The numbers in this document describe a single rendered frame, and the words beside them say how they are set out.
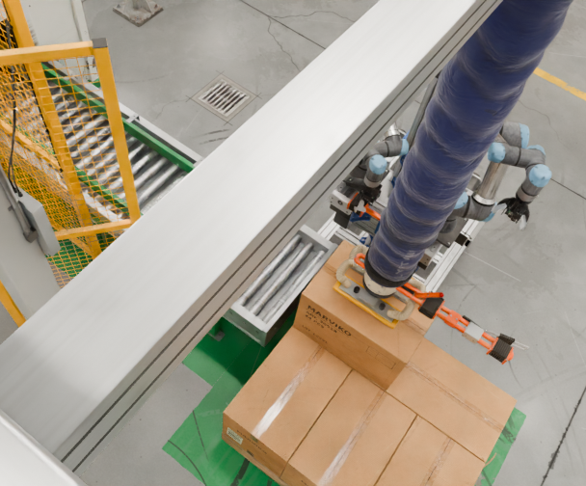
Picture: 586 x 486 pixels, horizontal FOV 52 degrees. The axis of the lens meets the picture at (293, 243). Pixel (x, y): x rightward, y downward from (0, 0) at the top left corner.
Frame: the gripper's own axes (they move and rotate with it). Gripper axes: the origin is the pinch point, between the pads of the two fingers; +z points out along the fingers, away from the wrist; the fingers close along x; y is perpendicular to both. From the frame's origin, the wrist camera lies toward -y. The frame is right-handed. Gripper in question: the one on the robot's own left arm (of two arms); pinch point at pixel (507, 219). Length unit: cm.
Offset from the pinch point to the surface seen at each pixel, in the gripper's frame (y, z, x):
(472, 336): 38, 32, 16
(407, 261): 43.5, 4.2, -23.8
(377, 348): 56, 61, -15
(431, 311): 41, 31, -4
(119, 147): 81, -7, -144
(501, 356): 39, 32, 30
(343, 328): 57, 64, -34
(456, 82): 47, -89, -35
